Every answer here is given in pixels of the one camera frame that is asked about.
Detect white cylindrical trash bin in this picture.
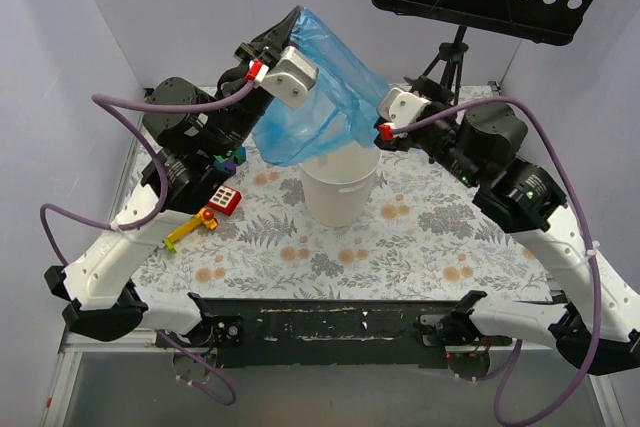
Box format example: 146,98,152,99
299,142,381,228

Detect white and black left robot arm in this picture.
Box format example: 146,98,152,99
44,6,303,347

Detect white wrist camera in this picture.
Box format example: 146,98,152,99
245,46,319,110
376,86,432,142

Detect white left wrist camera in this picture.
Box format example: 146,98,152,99
245,46,319,110

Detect red toy phone block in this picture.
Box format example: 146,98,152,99
207,185,242,216

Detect aluminium rail frame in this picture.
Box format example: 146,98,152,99
39,86,626,427

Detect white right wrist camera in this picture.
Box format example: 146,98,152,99
376,86,432,142

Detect blue plastic trash bag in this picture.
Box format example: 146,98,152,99
252,7,389,166

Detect colourful toy block pile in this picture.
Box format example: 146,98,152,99
164,146,247,253

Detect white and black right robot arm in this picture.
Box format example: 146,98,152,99
376,82,639,375

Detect black scratched base plate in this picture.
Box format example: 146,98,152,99
183,296,456,369

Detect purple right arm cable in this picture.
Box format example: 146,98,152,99
389,98,601,426

